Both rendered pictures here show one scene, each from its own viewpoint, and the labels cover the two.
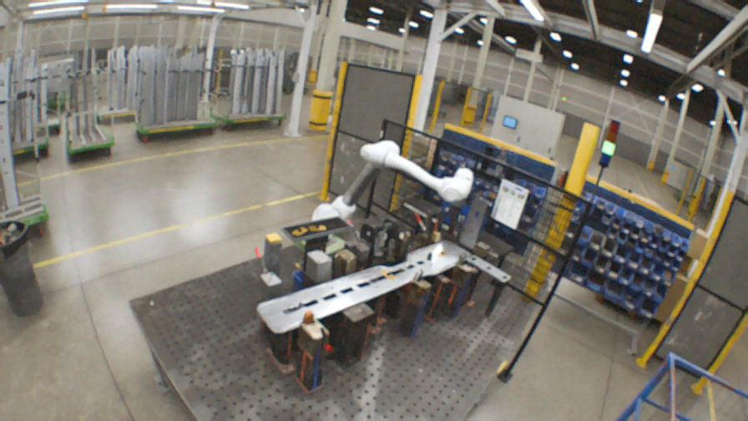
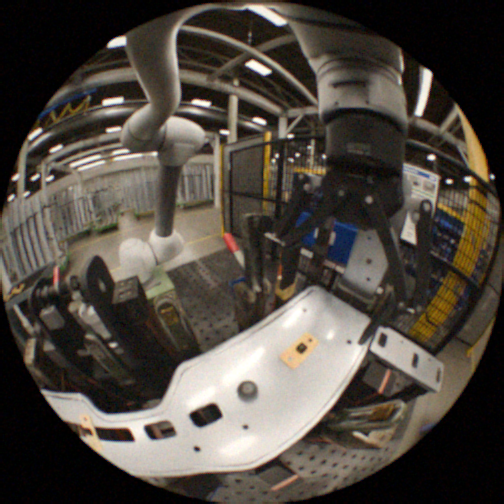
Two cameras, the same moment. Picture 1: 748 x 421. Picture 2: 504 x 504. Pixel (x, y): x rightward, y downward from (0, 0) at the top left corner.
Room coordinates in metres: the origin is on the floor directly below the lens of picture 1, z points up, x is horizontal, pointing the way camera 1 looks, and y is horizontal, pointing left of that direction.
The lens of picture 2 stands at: (1.74, -0.38, 1.27)
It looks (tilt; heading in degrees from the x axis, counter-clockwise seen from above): 28 degrees down; 8
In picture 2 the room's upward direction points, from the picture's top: 2 degrees clockwise
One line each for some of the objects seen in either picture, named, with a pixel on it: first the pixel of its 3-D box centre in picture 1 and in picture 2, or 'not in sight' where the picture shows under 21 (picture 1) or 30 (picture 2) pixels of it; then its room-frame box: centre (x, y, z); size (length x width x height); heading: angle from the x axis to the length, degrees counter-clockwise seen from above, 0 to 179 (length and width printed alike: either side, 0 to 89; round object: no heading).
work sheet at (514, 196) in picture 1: (509, 204); (411, 203); (2.21, -0.91, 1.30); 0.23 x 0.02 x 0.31; 47
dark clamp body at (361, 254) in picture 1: (356, 275); (97, 376); (1.65, 0.03, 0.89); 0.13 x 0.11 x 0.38; 47
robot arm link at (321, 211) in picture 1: (324, 220); (135, 259); (2.18, 0.32, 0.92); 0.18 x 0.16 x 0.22; 157
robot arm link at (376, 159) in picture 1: (375, 154); (139, 134); (2.11, 0.06, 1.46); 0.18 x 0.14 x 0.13; 67
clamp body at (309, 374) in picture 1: (311, 357); not in sight; (0.98, 0.13, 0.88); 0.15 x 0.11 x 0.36; 47
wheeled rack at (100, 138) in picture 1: (86, 106); (105, 207); (4.97, 6.06, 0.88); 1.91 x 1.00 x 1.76; 56
